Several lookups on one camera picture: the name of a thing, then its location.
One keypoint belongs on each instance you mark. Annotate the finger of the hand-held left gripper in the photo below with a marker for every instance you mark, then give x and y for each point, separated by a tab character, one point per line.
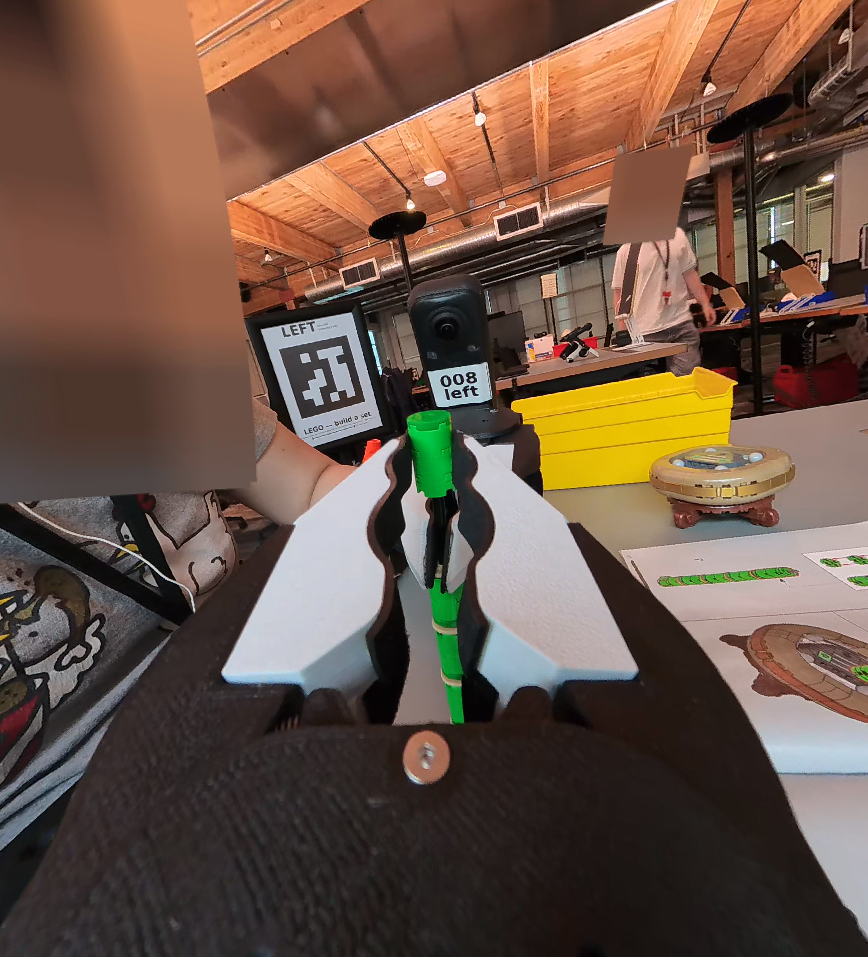
413	538
458	553

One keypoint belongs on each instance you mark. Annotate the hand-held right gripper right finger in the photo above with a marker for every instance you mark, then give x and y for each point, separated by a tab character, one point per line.
553	598

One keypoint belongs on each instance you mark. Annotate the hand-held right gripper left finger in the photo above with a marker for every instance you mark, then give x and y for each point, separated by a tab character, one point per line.
314	598

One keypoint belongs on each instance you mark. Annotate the black axle rod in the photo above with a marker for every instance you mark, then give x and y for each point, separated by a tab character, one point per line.
438	538

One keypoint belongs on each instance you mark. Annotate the green cylinder brick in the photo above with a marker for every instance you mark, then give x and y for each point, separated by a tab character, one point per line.
430	456

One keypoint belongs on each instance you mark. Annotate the green stalk with tan rings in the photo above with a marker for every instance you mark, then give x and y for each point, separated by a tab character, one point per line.
449	658

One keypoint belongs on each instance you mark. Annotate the person's left forearm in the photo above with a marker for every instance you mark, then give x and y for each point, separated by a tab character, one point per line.
292	471

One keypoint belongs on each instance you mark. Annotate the grey desk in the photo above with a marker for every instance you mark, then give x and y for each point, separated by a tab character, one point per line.
837	463

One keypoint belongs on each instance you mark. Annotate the black monitor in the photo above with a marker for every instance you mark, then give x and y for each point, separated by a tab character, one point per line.
507	333

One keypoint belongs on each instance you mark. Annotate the orange traffic cone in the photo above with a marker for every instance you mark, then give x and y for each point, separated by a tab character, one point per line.
373	448

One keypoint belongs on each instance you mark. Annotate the black pole stand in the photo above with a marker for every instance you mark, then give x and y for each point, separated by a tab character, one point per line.
396	224
748	112

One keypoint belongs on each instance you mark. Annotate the black device on stand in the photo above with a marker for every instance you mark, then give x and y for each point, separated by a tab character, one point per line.
577	344

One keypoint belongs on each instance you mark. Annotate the framed marker sign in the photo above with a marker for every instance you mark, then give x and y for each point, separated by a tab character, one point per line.
322	374

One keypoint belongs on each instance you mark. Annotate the grey background table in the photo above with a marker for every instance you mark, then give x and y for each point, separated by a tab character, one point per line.
598	357

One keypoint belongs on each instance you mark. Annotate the yellow plastic bin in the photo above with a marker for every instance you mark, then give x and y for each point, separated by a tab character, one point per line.
628	441

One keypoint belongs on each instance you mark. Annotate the building instruction booklet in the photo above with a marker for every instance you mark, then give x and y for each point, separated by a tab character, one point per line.
740	658

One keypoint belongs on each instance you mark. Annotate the tan round brick pot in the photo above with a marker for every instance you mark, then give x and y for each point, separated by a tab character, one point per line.
718	478

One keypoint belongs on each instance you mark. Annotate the person's grey printed shirt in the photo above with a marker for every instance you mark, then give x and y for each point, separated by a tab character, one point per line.
30	673

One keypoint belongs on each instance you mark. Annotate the long wooden background table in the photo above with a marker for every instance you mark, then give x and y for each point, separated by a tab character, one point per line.
815	312

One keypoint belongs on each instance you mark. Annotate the silver ventilation duct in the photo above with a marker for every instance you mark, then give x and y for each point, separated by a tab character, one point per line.
464	239

